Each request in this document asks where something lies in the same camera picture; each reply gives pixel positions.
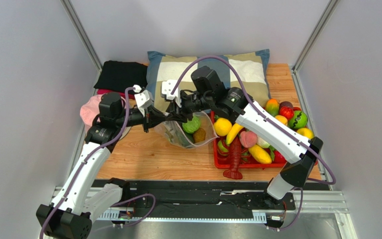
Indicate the white slotted cable duct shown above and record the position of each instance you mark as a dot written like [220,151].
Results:
[200,215]

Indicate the yellow toy banana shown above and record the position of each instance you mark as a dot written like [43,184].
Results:
[236,128]

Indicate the green toy lettuce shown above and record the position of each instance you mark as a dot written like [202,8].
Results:
[180,138]

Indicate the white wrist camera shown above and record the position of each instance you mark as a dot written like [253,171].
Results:
[144,99]
[170,92]

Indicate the yellow toy lemon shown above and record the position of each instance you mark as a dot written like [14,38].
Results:
[222,126]

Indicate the red toy lobster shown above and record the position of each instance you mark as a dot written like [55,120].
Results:
[234,156]

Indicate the red plastic tray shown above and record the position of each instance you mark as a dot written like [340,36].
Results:
[222,161]

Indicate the pink toy peach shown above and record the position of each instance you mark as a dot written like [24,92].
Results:
[248,139]

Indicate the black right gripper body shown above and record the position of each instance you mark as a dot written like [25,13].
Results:
[175,108]

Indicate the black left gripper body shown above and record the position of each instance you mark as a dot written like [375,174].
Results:
[146,119]

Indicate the pink bucket hat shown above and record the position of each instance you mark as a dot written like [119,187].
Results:
[90,110]

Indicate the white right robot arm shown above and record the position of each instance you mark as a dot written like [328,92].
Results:
[237,106]

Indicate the blue beige checked pillow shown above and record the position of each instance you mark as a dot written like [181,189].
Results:
[246,70]

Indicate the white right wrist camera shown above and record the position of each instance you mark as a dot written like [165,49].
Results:
[170,92]

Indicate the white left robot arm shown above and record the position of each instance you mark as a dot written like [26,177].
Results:
[70,215]

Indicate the black folded cloth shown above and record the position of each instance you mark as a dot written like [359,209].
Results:
[117,76]

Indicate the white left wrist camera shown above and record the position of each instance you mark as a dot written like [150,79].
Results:
[144,99]

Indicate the green toy watermelon ball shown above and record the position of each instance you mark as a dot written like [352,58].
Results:
[299,120]

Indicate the clear zip top bag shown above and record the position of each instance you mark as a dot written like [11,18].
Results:
[206,124]

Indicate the green toy custard apple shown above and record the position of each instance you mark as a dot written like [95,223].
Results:
[191,125]

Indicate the red toy bell pepper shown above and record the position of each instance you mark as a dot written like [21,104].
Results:
[286,112]

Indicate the black mounting rail base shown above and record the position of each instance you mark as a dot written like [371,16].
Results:
[207,194]

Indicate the yellow toy corn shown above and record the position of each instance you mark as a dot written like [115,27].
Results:
[260,155]

